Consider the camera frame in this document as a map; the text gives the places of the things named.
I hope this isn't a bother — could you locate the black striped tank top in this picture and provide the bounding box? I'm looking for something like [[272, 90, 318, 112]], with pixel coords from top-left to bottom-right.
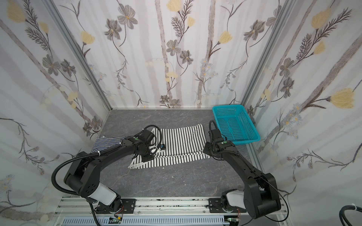
[[128, 123, 210, 169]]

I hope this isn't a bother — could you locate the blue striped tank top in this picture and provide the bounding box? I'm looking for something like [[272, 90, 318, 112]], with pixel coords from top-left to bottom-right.
[[90, 137, 125, 153]]

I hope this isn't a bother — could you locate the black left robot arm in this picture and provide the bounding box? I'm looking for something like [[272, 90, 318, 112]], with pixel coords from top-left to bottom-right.
[[64, 129, 163, 212]]

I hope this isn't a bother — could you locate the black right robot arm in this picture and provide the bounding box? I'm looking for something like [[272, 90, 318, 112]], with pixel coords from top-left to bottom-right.
[[203, 129, 281, 219]]

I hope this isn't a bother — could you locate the teal plastic basket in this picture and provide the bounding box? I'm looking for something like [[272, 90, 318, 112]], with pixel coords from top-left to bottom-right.
[[212, 105, 261, 145]]

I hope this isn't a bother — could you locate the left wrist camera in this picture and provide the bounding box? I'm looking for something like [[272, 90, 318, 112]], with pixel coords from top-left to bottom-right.
[[149, 144, 166, 155]]

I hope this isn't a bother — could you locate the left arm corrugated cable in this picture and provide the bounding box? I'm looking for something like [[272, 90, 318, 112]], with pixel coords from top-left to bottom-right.
[[50, 149, 122, 226]]

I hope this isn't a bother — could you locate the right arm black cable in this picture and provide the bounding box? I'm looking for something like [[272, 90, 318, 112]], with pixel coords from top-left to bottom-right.
[[240, 175, 289, 226]]

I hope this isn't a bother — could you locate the white vented cable duct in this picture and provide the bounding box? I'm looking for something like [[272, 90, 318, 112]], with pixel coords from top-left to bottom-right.
[[60, 216, 230, 226]]

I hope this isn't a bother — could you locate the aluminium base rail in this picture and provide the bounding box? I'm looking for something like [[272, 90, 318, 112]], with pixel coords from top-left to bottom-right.
[[53, 196, 288, 217]]

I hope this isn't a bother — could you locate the black cable bundle corner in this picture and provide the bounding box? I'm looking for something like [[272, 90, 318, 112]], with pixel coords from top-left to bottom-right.
[[338, 204, 362, 226]]

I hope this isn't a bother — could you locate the aluminium corner post right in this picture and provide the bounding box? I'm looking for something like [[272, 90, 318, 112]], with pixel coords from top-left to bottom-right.
[[241, 0, 297, 106]]

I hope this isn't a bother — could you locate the aluminium corner post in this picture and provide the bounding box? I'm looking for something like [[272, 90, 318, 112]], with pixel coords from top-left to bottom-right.
[[42, 0, 112, 112], [241, 0, 297, 106]]

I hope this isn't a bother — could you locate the aluminium corner post left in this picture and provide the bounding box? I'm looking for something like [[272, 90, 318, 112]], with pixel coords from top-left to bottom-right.
[[42, 0, 112, 112]]

